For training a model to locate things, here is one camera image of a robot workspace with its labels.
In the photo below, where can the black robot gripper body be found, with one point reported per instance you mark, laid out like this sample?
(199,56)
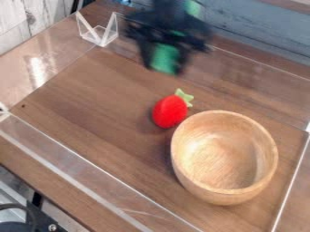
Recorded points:
(168,28)

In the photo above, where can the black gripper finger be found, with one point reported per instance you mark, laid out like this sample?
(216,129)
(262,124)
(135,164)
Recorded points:
(146,50)
(182,59)

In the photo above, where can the green rectangular block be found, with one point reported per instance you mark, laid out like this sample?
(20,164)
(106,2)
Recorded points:
(164,52)

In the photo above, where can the brown wooden bowl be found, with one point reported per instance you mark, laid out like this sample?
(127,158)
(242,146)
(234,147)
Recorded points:
(225,157)

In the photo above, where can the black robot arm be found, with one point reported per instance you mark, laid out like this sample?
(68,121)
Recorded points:
(168,32)

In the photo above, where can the red toy strawberry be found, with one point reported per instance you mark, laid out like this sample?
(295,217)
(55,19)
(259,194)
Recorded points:
(170,109)

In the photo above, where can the clear acrylic front barrier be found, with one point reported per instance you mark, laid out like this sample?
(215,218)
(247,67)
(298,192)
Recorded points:
(100,201)

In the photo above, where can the black clamp with screw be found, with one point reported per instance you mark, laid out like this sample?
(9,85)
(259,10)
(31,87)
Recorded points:
(37,217)

